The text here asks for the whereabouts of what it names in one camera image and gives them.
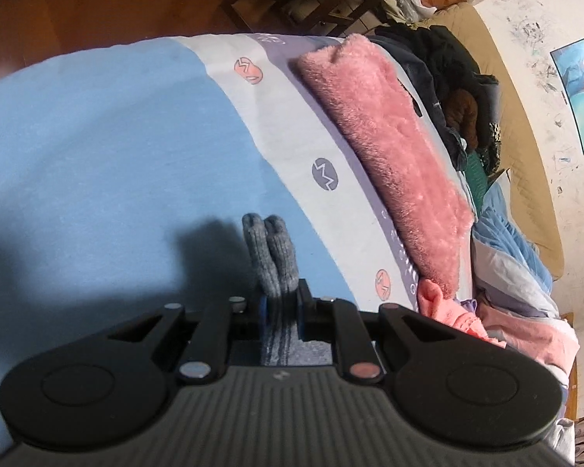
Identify checkered cloth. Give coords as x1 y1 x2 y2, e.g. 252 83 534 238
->
485 121 503 172

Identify green cloth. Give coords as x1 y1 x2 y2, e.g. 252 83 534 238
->
464 148 491 201

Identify striped duvet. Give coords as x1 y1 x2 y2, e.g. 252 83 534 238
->
471 175 581 387

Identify coral fleece garment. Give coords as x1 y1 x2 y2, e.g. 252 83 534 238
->
415 279 508 349

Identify grey knitted socks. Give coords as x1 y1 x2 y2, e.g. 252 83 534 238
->
242 213 338 368

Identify striped bed sheet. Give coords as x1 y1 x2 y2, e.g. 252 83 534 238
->
0 32 478 467

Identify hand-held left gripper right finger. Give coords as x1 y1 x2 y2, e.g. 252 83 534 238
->
297 279 451 383

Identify pink fluffy garment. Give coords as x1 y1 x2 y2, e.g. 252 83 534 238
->
291 35 476 301

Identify beige headboard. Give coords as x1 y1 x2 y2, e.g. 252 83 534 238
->
427 2 566 281

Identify dark blue denim garment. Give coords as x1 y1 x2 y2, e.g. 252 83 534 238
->
370 41 469 172

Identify black jacket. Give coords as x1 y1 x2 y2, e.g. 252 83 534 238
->
374 24 498 125

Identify brown garment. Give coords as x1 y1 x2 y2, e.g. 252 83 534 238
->
443 88 481 151

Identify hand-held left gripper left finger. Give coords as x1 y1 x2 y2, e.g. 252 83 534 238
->
106 294 269 383

